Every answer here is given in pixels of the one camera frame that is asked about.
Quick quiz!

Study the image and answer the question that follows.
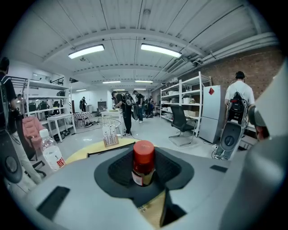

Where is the table with checkered cloth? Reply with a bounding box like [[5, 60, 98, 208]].
[[72, 111, 92, 127]]

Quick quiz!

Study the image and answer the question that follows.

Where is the pink jacket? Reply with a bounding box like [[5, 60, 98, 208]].
[[22, 116, 45, 149]]

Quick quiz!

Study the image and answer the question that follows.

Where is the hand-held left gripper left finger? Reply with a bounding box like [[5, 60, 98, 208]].
[[24, 146, 156, 230]]

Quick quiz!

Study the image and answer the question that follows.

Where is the white fridge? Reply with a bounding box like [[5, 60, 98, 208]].
[[198, 84, 223, 145]]

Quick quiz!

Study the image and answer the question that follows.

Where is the clear water bottle red label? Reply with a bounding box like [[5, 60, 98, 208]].
[[39, 128, 66, 172]]

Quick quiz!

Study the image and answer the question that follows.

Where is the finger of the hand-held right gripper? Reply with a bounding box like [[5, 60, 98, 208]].
[[248, 105, 269, 129]]

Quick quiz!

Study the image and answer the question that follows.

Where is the red-capped small bottle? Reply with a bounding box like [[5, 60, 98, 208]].
[[131, 140, 156, 187]]

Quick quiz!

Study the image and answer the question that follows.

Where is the black cantilever chair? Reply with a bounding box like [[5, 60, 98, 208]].
[[168, 105, 197, 147]]

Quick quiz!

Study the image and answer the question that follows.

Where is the white metal shelving unit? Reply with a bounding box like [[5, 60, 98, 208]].
[[160, 71, 212, 138]]

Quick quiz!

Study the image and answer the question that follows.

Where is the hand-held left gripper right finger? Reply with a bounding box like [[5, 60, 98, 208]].
[[152, 146, 233, 228]]

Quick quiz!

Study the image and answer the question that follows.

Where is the white table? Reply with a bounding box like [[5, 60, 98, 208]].
[[47, 113, 77, 142], [99, 110, 124, 138]]

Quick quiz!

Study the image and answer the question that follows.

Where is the black red backpack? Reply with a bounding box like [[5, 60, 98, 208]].
[[227, 91, 248, 124]]

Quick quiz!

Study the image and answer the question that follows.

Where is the white shelf rack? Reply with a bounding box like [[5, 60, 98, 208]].
[[23, 78, 73, 136]]

